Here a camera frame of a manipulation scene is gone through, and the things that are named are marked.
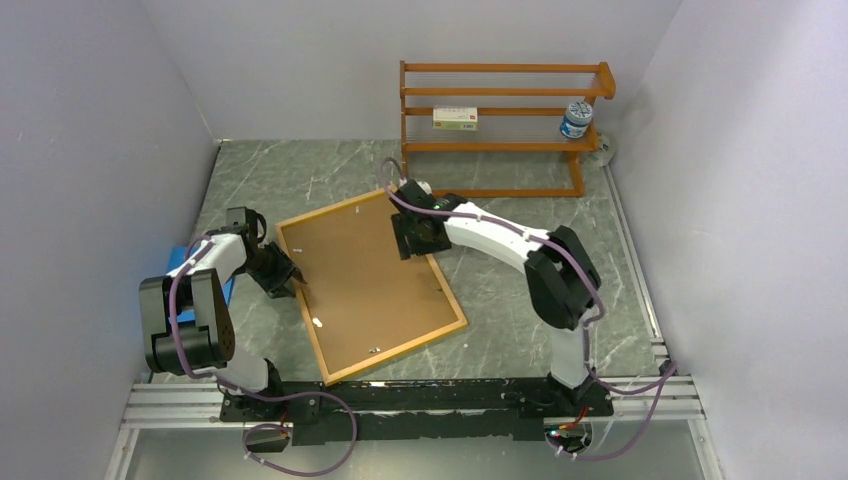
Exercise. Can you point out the orange wooden shelf rack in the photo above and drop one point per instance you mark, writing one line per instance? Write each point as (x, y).
(520, 108)

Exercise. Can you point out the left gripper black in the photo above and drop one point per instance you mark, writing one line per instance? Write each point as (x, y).
(273, 285)

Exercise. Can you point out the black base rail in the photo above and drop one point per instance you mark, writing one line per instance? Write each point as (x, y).
(521, 408)

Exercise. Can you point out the white blue jar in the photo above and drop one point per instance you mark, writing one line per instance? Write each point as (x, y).
(576, 119)

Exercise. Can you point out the blue plastic board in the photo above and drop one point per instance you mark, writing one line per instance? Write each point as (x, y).
(223, 259)

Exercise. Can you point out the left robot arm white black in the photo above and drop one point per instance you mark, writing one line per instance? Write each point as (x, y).
(186, 322)

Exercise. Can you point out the clear tape roll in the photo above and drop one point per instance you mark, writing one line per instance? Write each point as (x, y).
(606, 149)

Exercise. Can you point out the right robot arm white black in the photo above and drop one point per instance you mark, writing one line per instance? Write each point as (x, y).
(562, 281)

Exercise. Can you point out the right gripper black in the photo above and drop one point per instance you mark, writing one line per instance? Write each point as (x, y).
(407, 245)

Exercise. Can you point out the brown frame backing board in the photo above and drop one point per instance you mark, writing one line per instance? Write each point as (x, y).
(364, 285)

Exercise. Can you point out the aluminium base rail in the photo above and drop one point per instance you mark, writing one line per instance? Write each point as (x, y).
(198, 405)

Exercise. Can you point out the white red medicine box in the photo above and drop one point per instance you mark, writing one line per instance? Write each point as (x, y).
(455, 118)

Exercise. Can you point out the yellow wooden picture frame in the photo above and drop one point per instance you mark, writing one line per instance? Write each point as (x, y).
(397, 358)

